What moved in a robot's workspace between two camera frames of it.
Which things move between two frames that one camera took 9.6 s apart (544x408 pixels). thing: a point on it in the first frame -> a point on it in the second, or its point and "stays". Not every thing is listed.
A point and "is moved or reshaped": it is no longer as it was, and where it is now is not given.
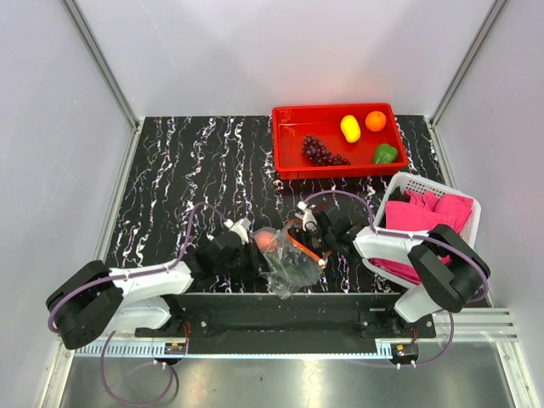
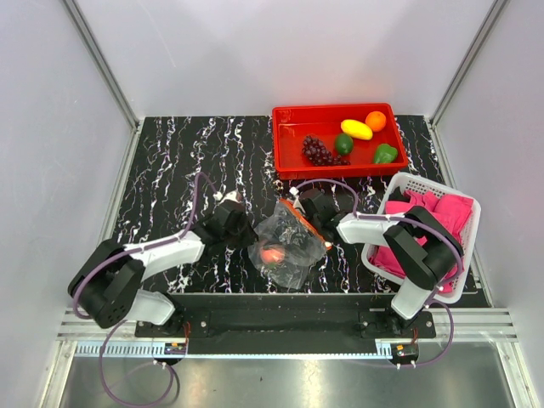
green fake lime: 289,268 -> 343,144
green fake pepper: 385,154 stays
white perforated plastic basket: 414,205 stays
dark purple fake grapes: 314,150 stays
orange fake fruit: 375,121 stays
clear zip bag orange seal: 288,266 is moved or reshaped
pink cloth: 425,212 stays
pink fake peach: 266,240 -> 273,256
